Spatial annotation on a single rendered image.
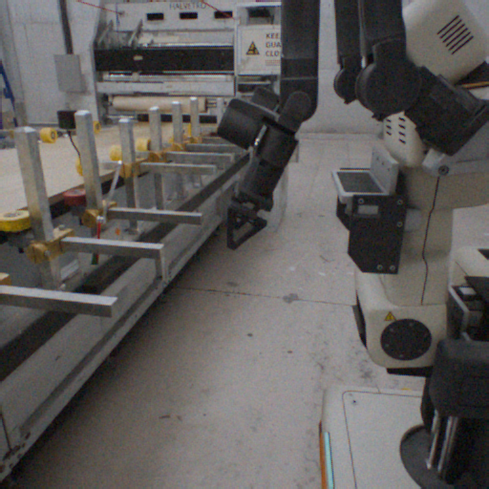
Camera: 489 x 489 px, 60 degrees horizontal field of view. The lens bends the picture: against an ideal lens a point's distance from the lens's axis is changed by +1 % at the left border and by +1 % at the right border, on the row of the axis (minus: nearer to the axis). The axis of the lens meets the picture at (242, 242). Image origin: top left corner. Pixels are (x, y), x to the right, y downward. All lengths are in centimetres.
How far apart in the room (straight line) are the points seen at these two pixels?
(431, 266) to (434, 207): 12
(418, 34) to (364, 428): 105
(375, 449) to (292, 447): 43
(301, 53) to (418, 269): 49
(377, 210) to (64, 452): 140
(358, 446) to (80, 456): 97
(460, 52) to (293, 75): 31
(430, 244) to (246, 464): 104
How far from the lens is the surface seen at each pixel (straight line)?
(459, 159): 73
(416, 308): 96
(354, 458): 134
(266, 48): 346
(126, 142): 156
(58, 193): 151
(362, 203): 83
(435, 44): 84
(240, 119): 69
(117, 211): 139
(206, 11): 390
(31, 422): 171
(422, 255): 96
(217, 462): 167
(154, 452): 173
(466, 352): 95
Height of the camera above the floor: 125
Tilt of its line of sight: 21 degrees down
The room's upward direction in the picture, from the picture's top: straight up
